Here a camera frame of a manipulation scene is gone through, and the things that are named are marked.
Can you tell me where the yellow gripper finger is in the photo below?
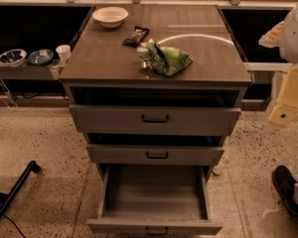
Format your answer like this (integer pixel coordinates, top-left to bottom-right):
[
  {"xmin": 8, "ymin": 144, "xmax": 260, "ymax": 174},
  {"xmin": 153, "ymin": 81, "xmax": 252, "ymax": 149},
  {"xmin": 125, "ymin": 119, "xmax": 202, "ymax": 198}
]
[
  {"xmin": 268, "ymin": 64, "xmax": 298, "ymax": 127},
  {"xmin": 258, "ymin": 21, "xmax": 284, "ymax": 49}
]

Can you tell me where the green jalapeno chip bag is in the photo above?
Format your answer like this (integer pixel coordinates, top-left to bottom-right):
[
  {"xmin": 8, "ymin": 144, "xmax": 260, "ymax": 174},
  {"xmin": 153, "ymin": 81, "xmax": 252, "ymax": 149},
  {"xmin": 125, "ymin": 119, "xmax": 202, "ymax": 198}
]
[{"xmin": 136, "ymin": 39, "xmax": 193, "ymax": 76}]

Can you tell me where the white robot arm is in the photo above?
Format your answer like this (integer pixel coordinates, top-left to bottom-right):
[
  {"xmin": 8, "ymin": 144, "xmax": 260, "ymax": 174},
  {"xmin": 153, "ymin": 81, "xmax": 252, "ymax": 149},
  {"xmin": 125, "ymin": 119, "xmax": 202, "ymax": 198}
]
[{"xmin": 258, "ymin": 3, "xmax": 298, "ymax": 126}]

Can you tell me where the grey drawer cabinet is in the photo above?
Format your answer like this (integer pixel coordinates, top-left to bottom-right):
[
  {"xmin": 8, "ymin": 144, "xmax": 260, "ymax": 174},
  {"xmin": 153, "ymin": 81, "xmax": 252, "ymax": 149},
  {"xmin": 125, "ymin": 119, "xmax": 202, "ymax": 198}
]
[{"xmin": 61, "ymin": 5, "xmax": 251, "ymax": 177}]

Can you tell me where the open grey bottom drawer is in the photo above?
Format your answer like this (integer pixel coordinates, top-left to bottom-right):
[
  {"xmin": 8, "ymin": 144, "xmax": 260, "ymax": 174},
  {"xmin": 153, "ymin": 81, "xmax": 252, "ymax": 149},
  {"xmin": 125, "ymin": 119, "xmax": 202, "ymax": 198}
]
[{"xmin": 87, "ymin": 165, "xmax": 222, "ymax": 238}]

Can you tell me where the grey top drawer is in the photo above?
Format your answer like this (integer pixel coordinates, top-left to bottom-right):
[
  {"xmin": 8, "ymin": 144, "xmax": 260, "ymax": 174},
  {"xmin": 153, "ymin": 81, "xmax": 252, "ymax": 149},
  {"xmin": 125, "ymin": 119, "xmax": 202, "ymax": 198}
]
[{"xmin": 70, "ymin": 104, "xmax": 240, "ymax": 136}]

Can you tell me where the grey middle drawer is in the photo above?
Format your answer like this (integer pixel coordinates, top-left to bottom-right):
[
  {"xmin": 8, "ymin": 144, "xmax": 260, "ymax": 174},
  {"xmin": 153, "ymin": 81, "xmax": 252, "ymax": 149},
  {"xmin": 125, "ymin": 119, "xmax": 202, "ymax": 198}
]
[{"xmin": 86, "ymin": 144, "xmax": 224, "ymax": 166}]

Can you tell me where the black shoe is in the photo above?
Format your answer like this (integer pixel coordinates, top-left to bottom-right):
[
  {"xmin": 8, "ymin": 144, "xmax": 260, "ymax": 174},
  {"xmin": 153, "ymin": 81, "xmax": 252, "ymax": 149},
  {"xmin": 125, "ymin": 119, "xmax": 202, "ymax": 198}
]
[{"xmin": 272, "ymin": 166, "xmax": 298, "ymax": 217}]

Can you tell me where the black snack bar wrapper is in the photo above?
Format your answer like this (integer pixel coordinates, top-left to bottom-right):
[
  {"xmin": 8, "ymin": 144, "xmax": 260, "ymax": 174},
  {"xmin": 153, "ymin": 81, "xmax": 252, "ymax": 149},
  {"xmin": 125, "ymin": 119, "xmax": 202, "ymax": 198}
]
[{"xmin": 123, "ymin": 26, "xmax": 150, "ymax": 47}]

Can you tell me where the white ceramic bowl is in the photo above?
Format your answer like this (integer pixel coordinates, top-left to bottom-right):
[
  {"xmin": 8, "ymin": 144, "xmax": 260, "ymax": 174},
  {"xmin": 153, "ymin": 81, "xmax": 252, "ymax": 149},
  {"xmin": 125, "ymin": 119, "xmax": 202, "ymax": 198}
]
[{"xmin": 92, "ymin": 7, "xmax": 128, "ymax": 29}]

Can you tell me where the white paper cup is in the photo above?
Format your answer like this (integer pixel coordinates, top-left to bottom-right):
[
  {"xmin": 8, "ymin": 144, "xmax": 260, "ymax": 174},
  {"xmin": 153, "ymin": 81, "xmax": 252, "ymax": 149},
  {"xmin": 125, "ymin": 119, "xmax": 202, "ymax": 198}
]
[{"xmin": 56, "ymin": 45, "xmax": 72, "ymax": 63}]

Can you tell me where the dark blue bowl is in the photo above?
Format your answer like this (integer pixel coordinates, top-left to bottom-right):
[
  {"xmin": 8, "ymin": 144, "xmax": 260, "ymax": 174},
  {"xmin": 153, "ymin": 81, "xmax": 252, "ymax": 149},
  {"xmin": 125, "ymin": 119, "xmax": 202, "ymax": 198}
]
[{"xmin": 28, "ymin": 49, "xmax": 54, "ymax": 65}]

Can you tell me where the low side shelf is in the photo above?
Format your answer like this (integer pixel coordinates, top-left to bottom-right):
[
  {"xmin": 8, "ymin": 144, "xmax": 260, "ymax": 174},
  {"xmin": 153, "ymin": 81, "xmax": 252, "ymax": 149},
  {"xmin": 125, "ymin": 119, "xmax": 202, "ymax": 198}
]
[{"xmin": 0, "ymin": 59, "xmax": 64, "ymax": 80}]

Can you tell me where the white blue patterned bowl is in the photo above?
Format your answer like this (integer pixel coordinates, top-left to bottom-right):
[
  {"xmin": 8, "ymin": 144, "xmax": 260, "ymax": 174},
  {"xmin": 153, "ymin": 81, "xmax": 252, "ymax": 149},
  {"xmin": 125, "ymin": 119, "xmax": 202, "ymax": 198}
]
[{"xmin": 0, "ymin": 49, "xmax": 27, "ymax": 67}]

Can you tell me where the black stand leg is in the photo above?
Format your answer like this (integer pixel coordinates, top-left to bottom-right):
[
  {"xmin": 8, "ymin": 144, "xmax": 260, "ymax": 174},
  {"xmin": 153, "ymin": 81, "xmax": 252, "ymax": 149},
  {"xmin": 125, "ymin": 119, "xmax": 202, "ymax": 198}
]
[{"xmin": 0, "ymin": 161, "xmax": 41, "ymax": 220}]

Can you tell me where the white cable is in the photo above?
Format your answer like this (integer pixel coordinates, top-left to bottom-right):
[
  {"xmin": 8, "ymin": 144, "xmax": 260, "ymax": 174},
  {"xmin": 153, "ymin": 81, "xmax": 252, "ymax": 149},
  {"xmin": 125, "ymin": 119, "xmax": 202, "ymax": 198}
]
[{"xmin": 0, "ymin": 62, "xmax": 19, "ymax": 110}]

